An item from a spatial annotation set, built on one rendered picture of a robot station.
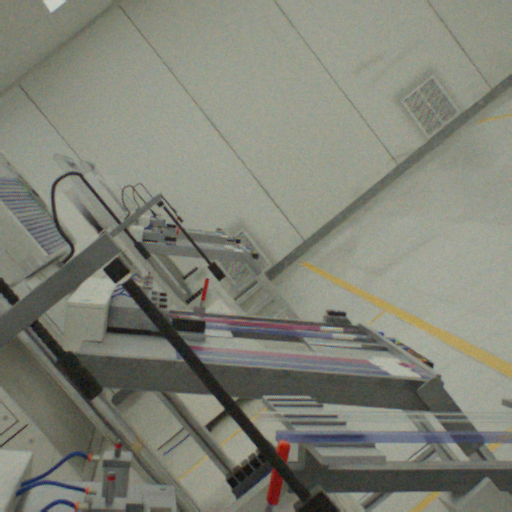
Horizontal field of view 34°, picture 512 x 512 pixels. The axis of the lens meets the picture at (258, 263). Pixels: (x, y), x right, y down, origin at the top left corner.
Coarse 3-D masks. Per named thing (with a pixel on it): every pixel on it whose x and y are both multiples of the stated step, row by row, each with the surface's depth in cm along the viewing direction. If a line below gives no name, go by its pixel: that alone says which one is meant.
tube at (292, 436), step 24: (288, 432) 93; (312, 432) 93; (336, 432) 94; (360, 432) 94; (384, 432) 95; (408, 432) 95; (432, 432) 96; (456, 432) 96; (480, 432) 97; (504, 432) 98
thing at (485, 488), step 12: (444, 492) 111; (456, 492) 109; (468, 492) 107; (480, 492) 106; (492, 492) 106; (444, 504) 110; (456, 504) 106; (468, 504) 106; (480, 504) 106; (492, 504) 106; (504, 504) 107
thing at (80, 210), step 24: (72, 168) 567; (72, 192) 555; (72, 216) 501; (96, 216) 513; (120, 216) 509; (144, 240) 539; (168, 240) 540; (144, 264) 505; (168, 288) 508; (264, 288) 589; (216, 312) 516; (288, 312) 517; (192, 408) 520; (216, 408) 521
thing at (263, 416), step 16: (272, 416) 103; (288, 416) 104; (304, 416) 104; (320, 416) 104; (336, 416) 105; (352, 416) 105; (368, 416) 105; (384, 416) 106; (400, 416) 106; (416, 416) 107; (432, 416) 107; (448, 416) 107; (464, 416) 108; (480, 416) 108; (496, 416) 109
